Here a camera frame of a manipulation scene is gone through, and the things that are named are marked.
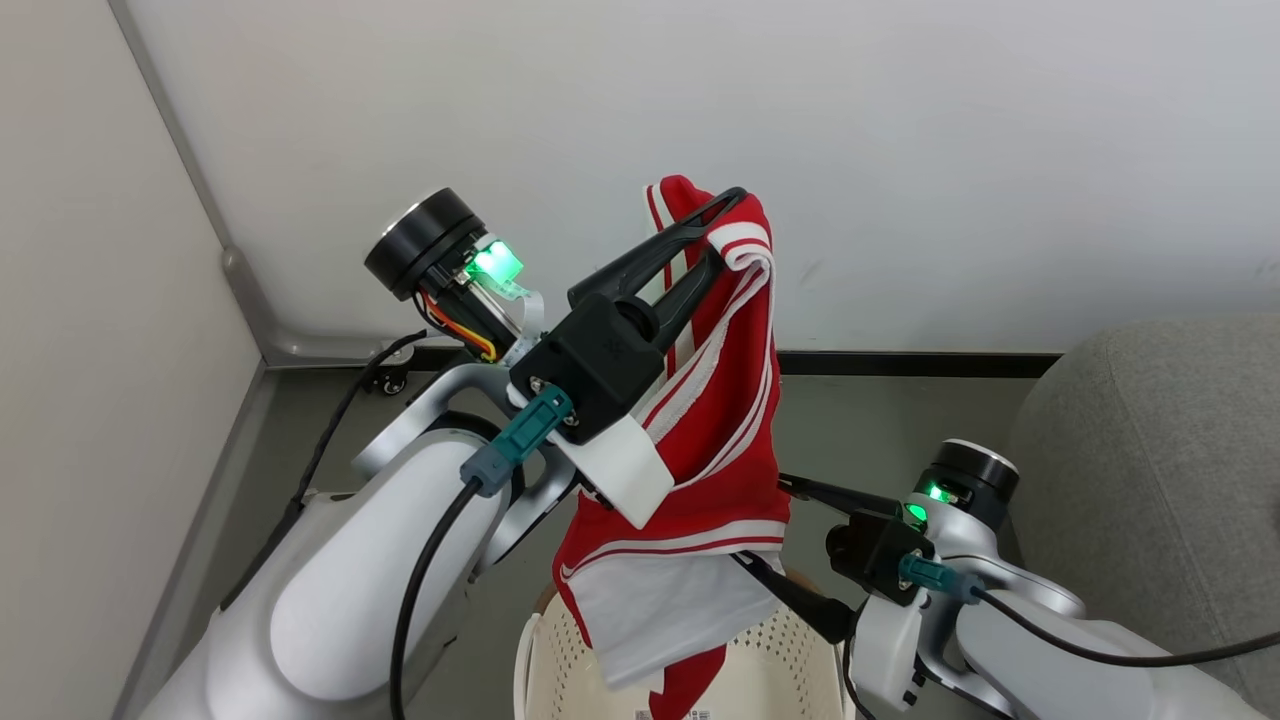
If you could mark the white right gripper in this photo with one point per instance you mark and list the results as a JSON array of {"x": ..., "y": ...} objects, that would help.
[{"x": 890, "y": 650}]

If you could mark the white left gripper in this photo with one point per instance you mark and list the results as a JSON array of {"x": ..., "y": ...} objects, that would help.
[{"x": 625, "y": 470}]

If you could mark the red basketball jersey number 23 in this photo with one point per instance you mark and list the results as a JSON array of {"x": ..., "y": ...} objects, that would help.
[{"x": 720, "y": 400}]

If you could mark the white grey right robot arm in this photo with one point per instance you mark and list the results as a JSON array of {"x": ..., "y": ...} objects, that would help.
[{"x": 1050, "y": 660}]

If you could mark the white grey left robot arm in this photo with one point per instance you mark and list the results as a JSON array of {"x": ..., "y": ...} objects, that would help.
[{"x": 340, "y": 600}]

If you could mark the grey fabric sofa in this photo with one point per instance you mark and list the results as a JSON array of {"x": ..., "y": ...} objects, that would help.
[{"x": 1150, "y": 450}]

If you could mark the cream perforated laundry basket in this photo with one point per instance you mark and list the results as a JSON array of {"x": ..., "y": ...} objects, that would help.
[{"x": 780, "y": 660}]

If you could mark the small black caster wheel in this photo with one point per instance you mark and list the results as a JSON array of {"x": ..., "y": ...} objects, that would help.
[{"x": 390, "y": 382}]

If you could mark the grey partition base strip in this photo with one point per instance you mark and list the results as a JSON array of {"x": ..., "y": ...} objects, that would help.
[{"x": 200, "y": 530}]

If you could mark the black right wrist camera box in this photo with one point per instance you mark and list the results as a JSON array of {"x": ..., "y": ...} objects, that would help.
[{"x": 875, "y": 555}]

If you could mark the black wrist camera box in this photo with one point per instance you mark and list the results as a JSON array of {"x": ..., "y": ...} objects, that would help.
[
  {"x": 875, "y": 555},
  {"x": 600, "y": 370}
]

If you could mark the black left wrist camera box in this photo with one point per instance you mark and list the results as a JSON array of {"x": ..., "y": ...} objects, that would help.
[{"x": 600, "y": 370}]

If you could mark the black wall baseboard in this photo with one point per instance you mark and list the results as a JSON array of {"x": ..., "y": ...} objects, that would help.
[{"x": 900, "y": 364}]

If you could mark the grey metal frame rail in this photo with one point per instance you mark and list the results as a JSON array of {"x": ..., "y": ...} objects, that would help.
[{"x": 300, "y": 345}]

